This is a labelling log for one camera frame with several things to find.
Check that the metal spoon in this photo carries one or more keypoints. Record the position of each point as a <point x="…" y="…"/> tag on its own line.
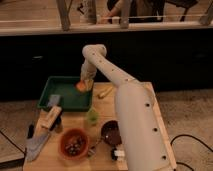
<point x="93" y="148"/>

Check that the green plastic tray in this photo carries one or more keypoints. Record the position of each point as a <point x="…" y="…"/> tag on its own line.
<point x="71" y="100"/>

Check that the grey sponge block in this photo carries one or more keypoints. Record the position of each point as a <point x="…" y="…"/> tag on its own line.
<point x="54" y="100"/>

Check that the wooden block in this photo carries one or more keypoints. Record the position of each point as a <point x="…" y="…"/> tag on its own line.
<point x="52" y="115"/>

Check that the green plastic cup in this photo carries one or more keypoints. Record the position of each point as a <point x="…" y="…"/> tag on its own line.
<point x="92" y="116"/>

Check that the wooden railing shelf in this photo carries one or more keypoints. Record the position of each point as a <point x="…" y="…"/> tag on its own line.
<point x="29" y="17"/>

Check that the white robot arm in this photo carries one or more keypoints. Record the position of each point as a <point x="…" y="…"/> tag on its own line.
<point x="144" y="146"/>

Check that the small black white object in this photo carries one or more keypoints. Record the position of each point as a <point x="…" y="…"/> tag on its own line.
<point x="117" y="155"/>

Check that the orange apple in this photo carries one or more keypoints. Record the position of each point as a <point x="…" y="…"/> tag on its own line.
<point x="80" y="86"/>

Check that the orange bowl with contents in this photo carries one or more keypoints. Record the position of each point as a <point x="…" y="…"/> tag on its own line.
<point x="74" y="144"/>

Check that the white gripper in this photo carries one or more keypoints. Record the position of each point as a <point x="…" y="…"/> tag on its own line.
<point x="88" y="73"/>

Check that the dark brown bowl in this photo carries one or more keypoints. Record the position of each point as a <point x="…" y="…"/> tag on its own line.
<point x="110" y="133"/>

